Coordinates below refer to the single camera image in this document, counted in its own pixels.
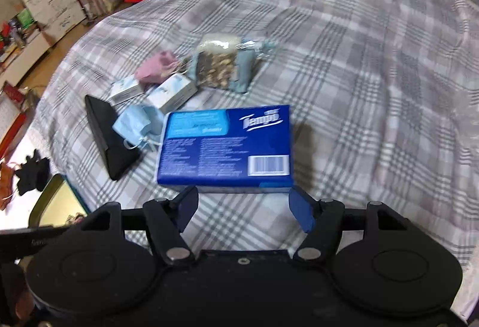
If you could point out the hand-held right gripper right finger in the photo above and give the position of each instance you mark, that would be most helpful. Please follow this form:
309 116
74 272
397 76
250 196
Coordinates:
303 213

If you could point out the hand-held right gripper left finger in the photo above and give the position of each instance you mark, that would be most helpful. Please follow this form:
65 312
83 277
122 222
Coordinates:
187 211

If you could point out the gold tin tray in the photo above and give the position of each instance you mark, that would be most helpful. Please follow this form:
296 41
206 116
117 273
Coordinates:
56 205

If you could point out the blue tissue pack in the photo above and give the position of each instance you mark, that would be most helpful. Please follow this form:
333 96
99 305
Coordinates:
224 151

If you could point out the light blue fabric pouch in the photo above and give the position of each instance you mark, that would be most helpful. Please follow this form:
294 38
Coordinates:
136 125

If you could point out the small white tissue packet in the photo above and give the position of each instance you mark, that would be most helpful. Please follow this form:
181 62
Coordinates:
125 90
170 93

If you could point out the pink fabric pouch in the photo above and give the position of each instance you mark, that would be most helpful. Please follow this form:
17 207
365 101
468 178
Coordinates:
155 67

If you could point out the clear bag with white filling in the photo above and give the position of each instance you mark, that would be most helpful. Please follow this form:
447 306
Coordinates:
220 41

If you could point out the orange leather tray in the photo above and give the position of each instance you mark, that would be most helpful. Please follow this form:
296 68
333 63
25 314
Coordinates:
5 188

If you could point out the black knitted glove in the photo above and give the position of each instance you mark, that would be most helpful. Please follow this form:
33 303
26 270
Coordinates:
26 181
40 166

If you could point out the black wedge-shaped stand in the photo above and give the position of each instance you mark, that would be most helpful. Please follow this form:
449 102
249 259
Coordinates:
108 136

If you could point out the grey plaid bed cover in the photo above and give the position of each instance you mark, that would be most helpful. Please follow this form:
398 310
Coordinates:
355 68

